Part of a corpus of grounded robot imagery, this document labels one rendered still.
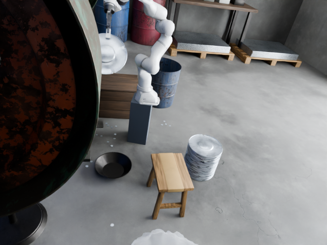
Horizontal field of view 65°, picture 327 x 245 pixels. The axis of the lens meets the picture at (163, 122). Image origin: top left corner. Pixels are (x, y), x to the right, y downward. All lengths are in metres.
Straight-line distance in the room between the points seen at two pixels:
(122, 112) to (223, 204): 1.37
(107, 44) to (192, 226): 1.41
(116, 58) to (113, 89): 0.82
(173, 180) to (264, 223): 0.83
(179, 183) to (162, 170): 0.16
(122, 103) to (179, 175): 1.18
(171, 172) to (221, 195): 0.59
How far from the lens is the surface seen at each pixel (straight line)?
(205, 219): 2.05
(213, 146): 2.22
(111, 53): 1.84
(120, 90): 2.63
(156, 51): 2.13
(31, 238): 1.91
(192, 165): 2.19
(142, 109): 2.26
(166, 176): 1.78
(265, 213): 2.30
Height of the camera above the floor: 1.62
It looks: 35 degrees down
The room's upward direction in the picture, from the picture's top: 10 degrees clockwise
